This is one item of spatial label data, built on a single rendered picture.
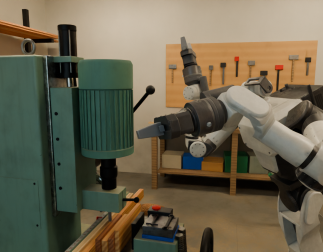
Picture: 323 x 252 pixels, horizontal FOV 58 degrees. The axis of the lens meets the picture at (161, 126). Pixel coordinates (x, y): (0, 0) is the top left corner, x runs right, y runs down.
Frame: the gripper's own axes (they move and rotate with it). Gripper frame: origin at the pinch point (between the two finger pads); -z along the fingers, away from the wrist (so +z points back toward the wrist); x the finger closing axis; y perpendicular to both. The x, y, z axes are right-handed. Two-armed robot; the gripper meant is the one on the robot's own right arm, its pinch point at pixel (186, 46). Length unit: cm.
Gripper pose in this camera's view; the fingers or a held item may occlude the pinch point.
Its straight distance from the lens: 144.6
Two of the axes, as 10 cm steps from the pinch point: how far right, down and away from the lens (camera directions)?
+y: -9.2, 2.0, 3.2
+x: -3.3, 0.0, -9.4
